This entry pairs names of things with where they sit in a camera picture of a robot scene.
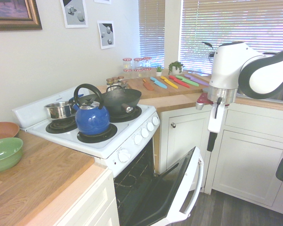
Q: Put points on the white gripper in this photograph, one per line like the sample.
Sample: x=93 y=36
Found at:
x=213 y=123

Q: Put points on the white oven door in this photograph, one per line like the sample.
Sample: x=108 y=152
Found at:
x=169 y=188

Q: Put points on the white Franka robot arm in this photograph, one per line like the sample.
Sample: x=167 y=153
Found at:
x=226 y=66

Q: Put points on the metal oven rack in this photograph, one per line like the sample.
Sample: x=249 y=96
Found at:
x=134 y=171

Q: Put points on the white cabinet door with knob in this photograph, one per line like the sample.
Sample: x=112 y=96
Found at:
x=188 y=141

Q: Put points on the white sink cabinet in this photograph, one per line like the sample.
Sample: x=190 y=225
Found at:
x=245 y=164

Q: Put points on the metal cabinet knob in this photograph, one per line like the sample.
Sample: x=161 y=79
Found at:
x=173 y=125

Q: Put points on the white stove knob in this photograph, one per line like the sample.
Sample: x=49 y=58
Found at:
x=150 y=126
x=145 y=133
x=155 y=120
x=138 y=139
x=124 y=156

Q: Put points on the purple knife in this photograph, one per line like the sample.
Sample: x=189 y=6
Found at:
x=197 y=80

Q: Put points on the green knife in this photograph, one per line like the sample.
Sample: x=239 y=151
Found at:
x=187 y=80

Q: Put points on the wooden cutting board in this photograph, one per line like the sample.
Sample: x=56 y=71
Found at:
x=169 y=90

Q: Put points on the red knife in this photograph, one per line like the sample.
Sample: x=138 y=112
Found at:
x=179 y=81

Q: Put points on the yellow knife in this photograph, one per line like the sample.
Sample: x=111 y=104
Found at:
x=169 y=82

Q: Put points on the blue knife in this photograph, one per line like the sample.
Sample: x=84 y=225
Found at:
x=159 y=83

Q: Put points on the trailing plant in white pot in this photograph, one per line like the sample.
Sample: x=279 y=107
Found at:
x=176 y=67

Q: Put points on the black coil burner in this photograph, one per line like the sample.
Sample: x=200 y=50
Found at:
x=132 y=115
x=110 y=135
x=61 y=126

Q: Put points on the white electric stove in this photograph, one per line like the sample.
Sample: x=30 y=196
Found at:
x=129 y=122

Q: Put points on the orange knife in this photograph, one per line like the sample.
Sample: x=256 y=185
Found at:
x=148 y=86

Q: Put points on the tiny plant in white pot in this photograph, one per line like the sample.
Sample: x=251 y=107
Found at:
x=159 y=71

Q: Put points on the glass jar with checkered lid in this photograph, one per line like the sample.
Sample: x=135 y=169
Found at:
x=127 y=64
x=138 y=73
x=147 y=72
x=147 y=62
x=138 y=63
x=127 y=74

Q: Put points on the black wok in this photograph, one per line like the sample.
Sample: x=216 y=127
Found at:
x=122 y=99

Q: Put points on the small spice jar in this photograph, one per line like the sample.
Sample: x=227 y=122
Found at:
x=115 y=81
x=121 y=78
x=109 y=83
x=124 y=84

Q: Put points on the blue kettle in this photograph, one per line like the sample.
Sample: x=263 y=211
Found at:
x=92 y=120

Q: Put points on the wide white window blind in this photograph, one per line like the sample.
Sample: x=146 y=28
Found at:
x=238 y=21

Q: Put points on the narrow white window blind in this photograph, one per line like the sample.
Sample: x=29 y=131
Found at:
x=152 y=33

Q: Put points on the white cabinet beside stove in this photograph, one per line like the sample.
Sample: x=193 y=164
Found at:
x=94 y=202

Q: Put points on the small grey shapes poster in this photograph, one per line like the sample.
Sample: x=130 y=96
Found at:
x=106 y=35

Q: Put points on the white paper poster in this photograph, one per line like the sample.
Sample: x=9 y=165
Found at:
x=102 y=1

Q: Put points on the large grey shapes poster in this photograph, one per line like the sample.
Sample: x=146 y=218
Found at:
x=75 y=13

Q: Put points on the green bowl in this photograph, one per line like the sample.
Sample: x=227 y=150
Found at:
x=4 y=160

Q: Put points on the terracotta bowl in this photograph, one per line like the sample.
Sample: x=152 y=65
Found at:
x=2 y=129

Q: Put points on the framed painting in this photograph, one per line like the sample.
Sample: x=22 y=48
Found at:
x=11 y=11

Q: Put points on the wrist camera on red mount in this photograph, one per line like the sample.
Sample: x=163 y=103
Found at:
x=202 y=100

